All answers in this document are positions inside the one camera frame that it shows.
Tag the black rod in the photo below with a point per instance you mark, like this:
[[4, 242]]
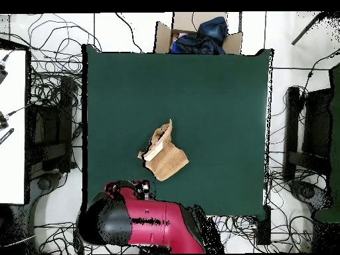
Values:
[[305, 29]]

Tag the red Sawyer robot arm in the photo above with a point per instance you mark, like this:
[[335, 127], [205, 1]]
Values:
[[159, 220]]

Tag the tan terry towel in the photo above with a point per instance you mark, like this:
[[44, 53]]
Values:
[[167, 162]]

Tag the black metal frame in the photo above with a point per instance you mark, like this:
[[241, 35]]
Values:
[[65, 106], [292, 119]]

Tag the dark blue clothes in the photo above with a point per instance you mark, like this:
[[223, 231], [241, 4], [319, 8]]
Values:
[[207, 39]]

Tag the white desk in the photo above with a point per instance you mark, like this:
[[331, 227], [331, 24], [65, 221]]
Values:
[[13, 159]]

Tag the black camera device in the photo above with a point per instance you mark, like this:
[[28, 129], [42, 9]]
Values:
[[2, 122], [2, 74]]

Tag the cardboard box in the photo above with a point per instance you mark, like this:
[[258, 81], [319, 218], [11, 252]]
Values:
[[162, 39]]

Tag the black flat strip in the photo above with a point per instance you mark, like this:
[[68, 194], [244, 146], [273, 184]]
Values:
[[6, 136]]

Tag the dark chair base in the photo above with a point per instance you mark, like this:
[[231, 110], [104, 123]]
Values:
[[308, 192]]

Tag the grey chair base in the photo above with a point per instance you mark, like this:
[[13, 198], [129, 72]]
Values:
[[43, 183]]

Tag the dark green table cloth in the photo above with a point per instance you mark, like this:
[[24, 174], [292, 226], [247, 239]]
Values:
[[212, 106]]

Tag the green covered table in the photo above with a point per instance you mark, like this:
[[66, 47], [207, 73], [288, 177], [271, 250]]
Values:
[[336, 132]]

